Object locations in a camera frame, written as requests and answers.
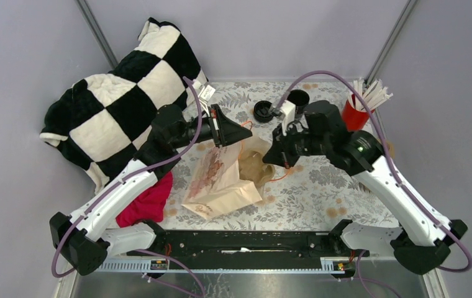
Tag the stack of black cups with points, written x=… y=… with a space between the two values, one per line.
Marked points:
x=300 y=99

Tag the stack of black lids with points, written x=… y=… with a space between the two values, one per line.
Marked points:
x=263 y=112

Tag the red cloth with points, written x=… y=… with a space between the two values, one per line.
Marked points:
x=149 y=205

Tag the floral tablecloth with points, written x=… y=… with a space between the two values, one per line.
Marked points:
x=312 y=196

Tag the red cup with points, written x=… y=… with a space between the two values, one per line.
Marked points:
x=353 y=116

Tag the single brown cup carrier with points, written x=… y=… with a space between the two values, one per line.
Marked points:
x=252 y=168

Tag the brown cardboard cup carrier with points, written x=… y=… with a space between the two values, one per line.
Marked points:
x=391 y=148

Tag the white paper straws bundle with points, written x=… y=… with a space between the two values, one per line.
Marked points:
x=374 y=95

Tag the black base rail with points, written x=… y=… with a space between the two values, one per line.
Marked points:
x=252 y=250

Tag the peach paper bag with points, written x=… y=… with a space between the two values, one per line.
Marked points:
x=216 y=189

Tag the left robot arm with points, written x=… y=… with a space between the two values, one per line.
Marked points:
x=82 y=237

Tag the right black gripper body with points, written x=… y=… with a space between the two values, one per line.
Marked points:
x=304 y=142

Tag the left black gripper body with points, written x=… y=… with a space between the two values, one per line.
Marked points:
x=209 y=127

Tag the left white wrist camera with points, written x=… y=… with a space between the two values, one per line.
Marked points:
x=204 y=91

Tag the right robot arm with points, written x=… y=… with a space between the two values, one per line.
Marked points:
x=424 y=236

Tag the black white checkered blanket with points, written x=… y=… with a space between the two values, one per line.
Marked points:
x=102 y=120

